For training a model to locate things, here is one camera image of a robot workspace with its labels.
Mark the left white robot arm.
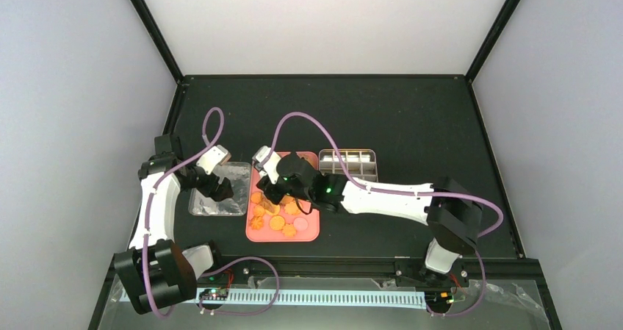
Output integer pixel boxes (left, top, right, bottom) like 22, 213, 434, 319
113, 134, 234, 317

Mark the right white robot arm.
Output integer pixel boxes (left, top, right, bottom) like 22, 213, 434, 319
253, 146, 483, 285

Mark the pink cookie tray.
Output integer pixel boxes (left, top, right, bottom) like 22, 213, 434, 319
245, 169, 320, 243

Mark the pink round cookie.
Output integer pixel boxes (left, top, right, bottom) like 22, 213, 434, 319
292, 218, 309, 232

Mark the beige compartment box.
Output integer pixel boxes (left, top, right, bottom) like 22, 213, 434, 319
318, 149, 378, 182

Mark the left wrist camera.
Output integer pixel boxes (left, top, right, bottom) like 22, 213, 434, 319
196, 145, 231, 174

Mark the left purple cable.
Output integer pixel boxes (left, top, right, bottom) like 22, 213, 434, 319
142, 107, 226, 319

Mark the purple cable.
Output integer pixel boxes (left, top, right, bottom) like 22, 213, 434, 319
142, 107, 226, 319
262, 112, 505, 239

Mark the light blue slotted cable duct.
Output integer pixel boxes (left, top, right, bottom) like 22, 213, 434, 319
187, 288, 426, 309

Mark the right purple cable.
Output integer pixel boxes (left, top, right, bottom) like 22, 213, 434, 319
262, 112, 505, 239

